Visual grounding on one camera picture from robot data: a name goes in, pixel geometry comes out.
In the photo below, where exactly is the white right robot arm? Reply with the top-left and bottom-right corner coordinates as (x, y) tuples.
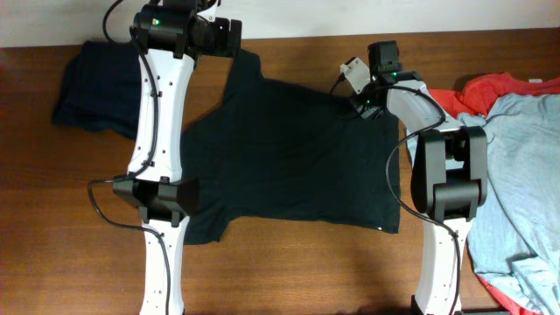
(349, 71), (487, 314)

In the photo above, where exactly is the folded navy blue garment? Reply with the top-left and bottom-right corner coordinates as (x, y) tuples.
(52, 41), (141, 140)

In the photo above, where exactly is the dark green t-shirt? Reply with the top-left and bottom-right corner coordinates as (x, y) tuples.
(180, 51), (400, 245)

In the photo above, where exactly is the light blue-grey t-shirt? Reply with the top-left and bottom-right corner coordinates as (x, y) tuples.
(405, 92), (560, 315)

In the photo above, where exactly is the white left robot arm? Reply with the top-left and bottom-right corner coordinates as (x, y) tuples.
(113, 1), (242, 314)

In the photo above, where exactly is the red garment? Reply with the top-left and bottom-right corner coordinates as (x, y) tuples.
(429, 73), (559, 118)

